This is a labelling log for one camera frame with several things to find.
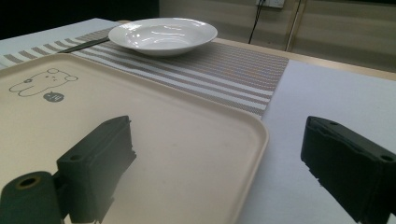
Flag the beige tray with bear print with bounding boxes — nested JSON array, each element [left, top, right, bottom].
[[0, 53, 270, 224]]

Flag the striped woven placemat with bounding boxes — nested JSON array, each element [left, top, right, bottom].
[[0, 27, 290, 119]]

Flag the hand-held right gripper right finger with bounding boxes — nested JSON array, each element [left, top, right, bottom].
[[300, 116, 396, 224]]

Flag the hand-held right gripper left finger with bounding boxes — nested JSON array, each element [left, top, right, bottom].
[[56, 115, 137, 224]]

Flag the white deep plate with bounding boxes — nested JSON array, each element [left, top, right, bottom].
[[107, 17, 219, 57]]

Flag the dark chopsticks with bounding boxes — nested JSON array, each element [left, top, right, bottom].
[[57, 36, 111, 54]]

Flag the black cable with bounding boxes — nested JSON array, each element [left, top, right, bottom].
[[247, 0, 265, 45]]

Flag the white wall socket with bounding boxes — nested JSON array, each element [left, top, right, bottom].
[[255, 0, 286, 9]]

